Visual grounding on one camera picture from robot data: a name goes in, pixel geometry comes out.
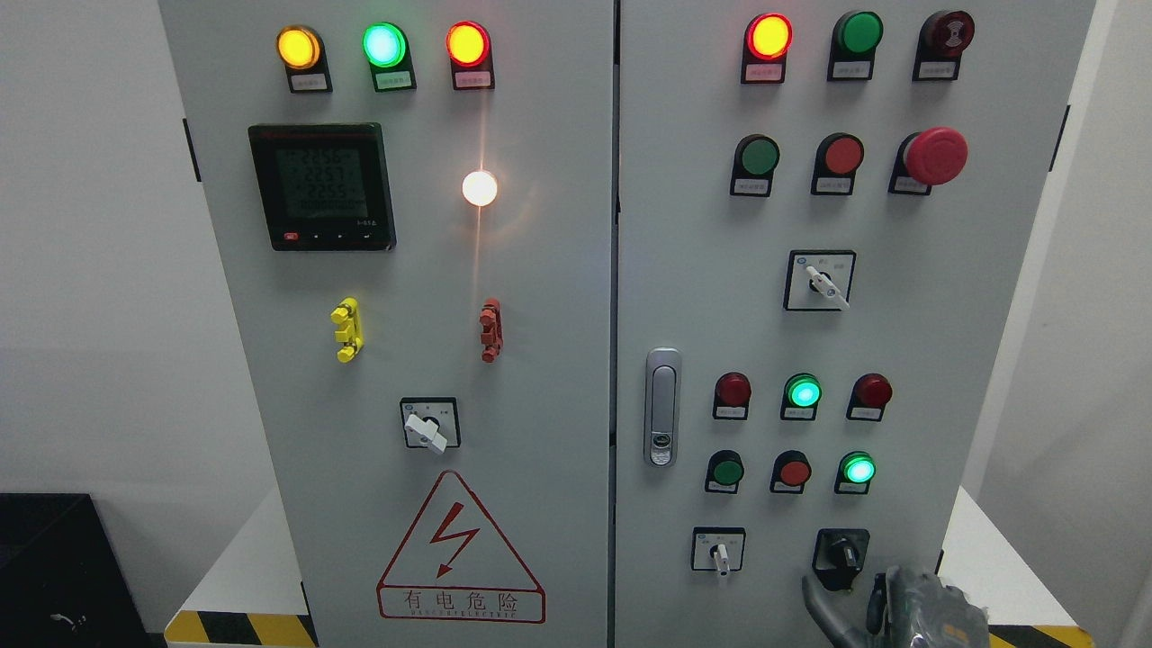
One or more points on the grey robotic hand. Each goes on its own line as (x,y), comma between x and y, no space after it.
(907,608)

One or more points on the black knob selector switch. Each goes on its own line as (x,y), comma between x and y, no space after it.
(839,556)

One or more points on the green lower right indicator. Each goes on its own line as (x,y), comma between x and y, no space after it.
(855,472)

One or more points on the small red push button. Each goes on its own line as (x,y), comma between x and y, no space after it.
(791,471)

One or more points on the red right indicator light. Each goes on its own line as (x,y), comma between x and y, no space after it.
(870,395)

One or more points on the small green push button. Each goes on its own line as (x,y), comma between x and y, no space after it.
(724,472)

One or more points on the green lit middle indicator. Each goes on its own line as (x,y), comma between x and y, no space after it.
(800,397)

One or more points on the dark red indicator light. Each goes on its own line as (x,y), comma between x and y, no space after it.
(733,394)

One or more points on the grey right cabinet door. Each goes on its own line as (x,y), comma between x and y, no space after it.
(704,272)

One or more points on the grey cabinet door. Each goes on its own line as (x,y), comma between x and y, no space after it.
(704,272)
(534,424)

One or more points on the red electric hazard sticker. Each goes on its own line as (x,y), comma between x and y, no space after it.
(456,564)

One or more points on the red emergency stop button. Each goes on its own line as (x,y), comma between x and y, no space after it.
(926,159)

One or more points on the red terminal connector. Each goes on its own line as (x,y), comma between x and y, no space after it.
(491,336)

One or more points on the dark red buzzer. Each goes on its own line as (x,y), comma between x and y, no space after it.
(943,38)

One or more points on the green indicator top right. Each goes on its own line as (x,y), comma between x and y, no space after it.
(855,39)

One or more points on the red lit indicator top right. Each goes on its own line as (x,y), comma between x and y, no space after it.
(766,41)

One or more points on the white glowing lamp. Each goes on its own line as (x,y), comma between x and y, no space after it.
(480,188)

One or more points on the yellow terminal connector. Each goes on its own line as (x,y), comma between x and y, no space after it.
(348,329)

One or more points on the grey left cabinet door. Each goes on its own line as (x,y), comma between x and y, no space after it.
(534,424)

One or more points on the red orange indicator light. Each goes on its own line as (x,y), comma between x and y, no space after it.
(469,47)

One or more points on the black digital power meter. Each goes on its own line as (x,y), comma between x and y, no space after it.
(324,187)

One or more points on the green lit indicator light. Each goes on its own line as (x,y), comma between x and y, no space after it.
(386,48)

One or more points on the yellow indicator light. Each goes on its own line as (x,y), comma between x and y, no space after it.
(304,57)

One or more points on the black box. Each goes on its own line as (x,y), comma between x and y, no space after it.
(61,585)

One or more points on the small white lever switch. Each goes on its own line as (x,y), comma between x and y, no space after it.
(717,553)

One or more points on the silver door handle lock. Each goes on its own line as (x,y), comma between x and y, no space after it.
(662,390)

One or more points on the white lever rotary switch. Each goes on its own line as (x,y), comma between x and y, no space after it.
(819,280)

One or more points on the white handle selector switch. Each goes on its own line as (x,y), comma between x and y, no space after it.
(430,423)

